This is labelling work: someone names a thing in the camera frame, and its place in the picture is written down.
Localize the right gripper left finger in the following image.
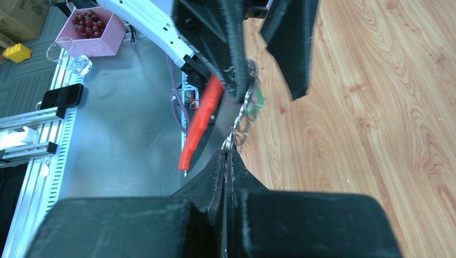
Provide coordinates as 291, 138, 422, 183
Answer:
26, 150, 226, 257

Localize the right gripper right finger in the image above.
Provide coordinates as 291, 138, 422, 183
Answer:
226, 150, 402, 257

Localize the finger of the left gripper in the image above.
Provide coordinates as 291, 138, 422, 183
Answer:
260, 0, 319, 101
172, 0, 248, 103

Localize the red handled key ring holder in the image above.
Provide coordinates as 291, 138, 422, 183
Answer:
177, 59, 266, 178

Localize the green key tag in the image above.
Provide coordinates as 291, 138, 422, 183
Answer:
247, 86, 265, 119

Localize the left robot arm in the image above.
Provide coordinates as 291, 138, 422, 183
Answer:
99, 1, 319, 103

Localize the pink box of berries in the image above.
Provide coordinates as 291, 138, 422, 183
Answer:
55, 7, 127, 57

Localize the clear glass cup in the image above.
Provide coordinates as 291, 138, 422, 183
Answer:
46, 37, 92, 75

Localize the black smartphone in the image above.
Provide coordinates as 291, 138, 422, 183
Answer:
39, 83, 84, 110

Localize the cardboard box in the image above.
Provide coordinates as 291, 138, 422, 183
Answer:
1, 0, 49, 43

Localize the yellow small box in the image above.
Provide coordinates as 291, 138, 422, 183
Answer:
2, 43, 32, 63

